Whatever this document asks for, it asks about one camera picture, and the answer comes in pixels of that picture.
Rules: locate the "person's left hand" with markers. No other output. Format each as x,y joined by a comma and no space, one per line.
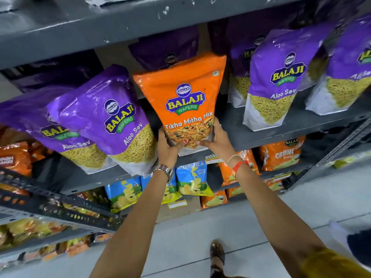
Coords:
166,154

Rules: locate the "person's right hand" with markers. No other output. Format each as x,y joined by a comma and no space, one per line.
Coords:
223,144

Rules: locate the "person's right thumb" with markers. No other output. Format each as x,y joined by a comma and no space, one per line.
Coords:
206,143

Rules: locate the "person's left thumb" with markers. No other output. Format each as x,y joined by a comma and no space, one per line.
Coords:
179,144

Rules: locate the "large orange snack packet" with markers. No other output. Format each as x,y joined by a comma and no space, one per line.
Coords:
179,81

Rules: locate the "person's left forearm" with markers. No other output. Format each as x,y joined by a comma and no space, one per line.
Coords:
139,222

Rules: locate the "person's right forearm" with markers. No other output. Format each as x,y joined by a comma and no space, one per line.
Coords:
272,217

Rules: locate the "white shelf price label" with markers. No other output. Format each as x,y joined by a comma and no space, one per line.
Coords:
213,159

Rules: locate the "silver wrist watch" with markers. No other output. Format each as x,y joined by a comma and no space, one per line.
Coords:
164,170

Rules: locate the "blue chip packet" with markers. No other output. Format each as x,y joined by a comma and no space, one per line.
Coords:
172,192
192,179
123,193

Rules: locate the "small orange crisp packet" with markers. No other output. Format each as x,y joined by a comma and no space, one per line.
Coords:
234,191
281,154
274,185
227,175
214,199

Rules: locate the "yellow price label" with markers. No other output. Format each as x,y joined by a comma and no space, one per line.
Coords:
177,204

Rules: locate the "brown cardboard box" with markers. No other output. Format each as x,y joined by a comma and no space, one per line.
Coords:
179,212

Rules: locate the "person's brown sandal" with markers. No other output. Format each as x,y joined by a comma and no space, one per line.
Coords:
217,253

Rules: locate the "black perforated metal rack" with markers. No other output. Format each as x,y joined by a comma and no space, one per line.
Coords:
58,205

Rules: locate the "green yellow packet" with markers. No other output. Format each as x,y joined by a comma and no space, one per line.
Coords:
345,162

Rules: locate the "grey metal shelf unit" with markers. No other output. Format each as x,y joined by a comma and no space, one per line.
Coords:
87,28

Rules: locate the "dark orange snack packet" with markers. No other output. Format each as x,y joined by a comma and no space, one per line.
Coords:
14,160

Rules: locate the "pile of yellow orange packets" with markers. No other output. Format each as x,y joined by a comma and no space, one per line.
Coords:
32,228

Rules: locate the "person's yellow garment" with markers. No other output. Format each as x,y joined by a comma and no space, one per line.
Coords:
333,264

